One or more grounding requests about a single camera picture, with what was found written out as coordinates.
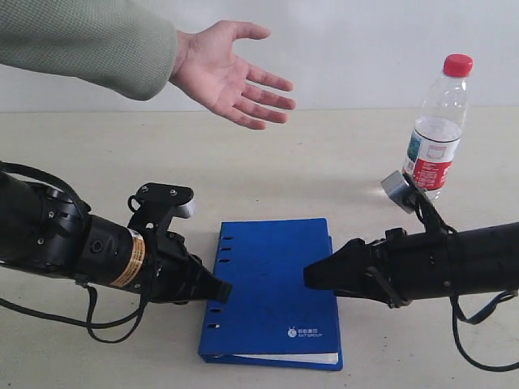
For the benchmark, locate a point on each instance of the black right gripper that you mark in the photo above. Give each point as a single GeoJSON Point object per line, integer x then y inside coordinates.
{"type": "Point", "coordinates": [360, 269]}

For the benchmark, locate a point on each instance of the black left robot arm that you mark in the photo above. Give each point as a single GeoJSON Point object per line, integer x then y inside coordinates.
{"type": "Point", "coordinates": [48, 230]}

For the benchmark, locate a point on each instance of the clear water bottle red cap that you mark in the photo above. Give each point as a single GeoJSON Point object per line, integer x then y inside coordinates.
{"type": "Point", "coordinates": [439, 126]}

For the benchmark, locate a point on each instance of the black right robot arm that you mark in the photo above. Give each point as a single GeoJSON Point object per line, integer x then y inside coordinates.
{"type": "Point", "coordinates": [401, 267]}

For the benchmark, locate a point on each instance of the person's open hand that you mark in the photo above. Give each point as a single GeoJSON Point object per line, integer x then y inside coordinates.
{"type": "Point", "coordinates": [207, 70]}

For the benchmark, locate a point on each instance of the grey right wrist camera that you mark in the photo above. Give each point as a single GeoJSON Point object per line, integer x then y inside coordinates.
{"type": "Point", "coordinates": [402, 189]}

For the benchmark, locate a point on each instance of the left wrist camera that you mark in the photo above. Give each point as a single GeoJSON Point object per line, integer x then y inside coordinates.
{"type": "Point", "coordinates": [154, 205]}

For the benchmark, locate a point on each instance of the blue ring binder notebook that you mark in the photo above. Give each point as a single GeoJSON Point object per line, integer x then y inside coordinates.
{"type": "Point", "coordinates": [271, 318]}

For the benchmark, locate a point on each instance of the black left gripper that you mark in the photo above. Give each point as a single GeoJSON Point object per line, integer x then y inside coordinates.
{"type": "Point", "coordinates": [174, 275]}

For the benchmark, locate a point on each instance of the green sleeved forearm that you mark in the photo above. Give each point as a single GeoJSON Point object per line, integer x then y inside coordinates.
{"type": "Point", "coordinates": [118, 45]}

